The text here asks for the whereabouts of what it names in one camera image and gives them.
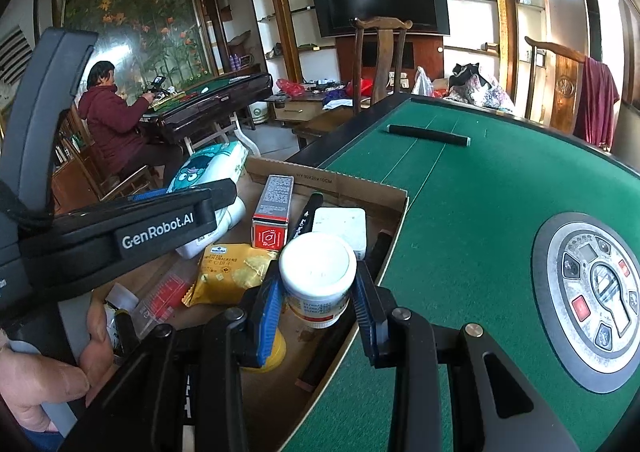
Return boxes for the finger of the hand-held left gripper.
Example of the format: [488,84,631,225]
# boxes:
[127,178,239,214]

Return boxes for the carved wooden armchair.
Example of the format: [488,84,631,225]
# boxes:
[524,36,589,136]

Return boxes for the low wooden coffee table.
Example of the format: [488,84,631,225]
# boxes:
[265,92,372,126]

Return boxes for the yellow lid jar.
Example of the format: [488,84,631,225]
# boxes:
[240,327,288,373]

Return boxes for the red cloth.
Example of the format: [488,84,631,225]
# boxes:
[345,78,374,98]

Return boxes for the white plastic bottle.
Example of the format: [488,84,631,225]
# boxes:
[176,197,247,261]

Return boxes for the wooden bookshelf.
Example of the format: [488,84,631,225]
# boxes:
[50,107,102,214]

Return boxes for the wooden slatted chair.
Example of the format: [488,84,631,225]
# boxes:
[62,109,162,204]

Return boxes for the teal white tissue pack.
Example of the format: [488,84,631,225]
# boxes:
[165,141,249,196]

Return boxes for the floral wall painting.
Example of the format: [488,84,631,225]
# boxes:
[52,0,217,89]

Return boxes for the clear packet red contents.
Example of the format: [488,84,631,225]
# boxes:
[132,267,194,339]

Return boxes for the white standing air conditioner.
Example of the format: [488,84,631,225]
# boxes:
[577,0,627,69]

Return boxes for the grey red carton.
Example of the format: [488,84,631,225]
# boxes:
[251,174,295,252]

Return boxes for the maroon garment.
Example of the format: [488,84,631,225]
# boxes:
[572,57,621,151]

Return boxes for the person's left hand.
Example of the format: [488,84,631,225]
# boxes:
[0,292,117,433]

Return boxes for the white plastic bag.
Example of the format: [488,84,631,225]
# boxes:
[411,66,435,97]

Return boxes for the round table control panel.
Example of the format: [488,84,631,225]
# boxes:
[531,213,640,394]

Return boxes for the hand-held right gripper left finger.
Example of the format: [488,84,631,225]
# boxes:
[60,277,288,452]

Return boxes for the black white packet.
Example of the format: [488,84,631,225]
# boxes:
[103,282,141,366]

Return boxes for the black bag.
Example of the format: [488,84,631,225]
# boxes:
[448,63,481,88]

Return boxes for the white rectangular box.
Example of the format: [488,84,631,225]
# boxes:
[311,206,369,262]

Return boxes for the white wall shelving unit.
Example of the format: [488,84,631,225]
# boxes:
[245,0,551,99]

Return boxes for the brown cardboard box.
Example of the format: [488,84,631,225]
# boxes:
[92,157,410,438]

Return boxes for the tall-back wooden chair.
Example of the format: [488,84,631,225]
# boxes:
[292,17,414,149]

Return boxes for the black bar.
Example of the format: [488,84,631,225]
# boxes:
[386,124,472,148]

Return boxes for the white round bucket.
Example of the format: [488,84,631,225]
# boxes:
[248,101,271,127]

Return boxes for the black tube white script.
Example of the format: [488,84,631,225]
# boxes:
[285,192,326,253]

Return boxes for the floral cloth pile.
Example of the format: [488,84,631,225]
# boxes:
[445,74,516,113]

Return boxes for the folding mahjong table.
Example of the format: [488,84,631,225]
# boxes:
[140,72,274,159]

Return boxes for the yellow cracker packet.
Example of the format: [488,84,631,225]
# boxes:
[181,243,280,308]

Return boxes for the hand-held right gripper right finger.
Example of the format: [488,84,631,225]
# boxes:
[350,259,581,452]

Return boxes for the white jar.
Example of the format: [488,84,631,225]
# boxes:
[278,233,359,331]

